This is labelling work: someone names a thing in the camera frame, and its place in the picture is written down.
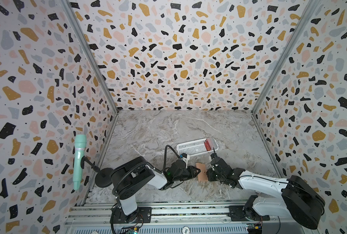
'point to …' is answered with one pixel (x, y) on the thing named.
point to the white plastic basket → (196, 147)
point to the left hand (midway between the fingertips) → (205, 172)
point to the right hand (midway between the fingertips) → (209, 173)
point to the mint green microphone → (80, 146)
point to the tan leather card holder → (202, 176)
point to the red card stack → (207, 145)
